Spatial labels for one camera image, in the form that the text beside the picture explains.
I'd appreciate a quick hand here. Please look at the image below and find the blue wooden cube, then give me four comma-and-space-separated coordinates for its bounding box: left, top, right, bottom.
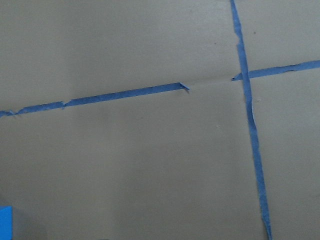
0, 206, 13, 240

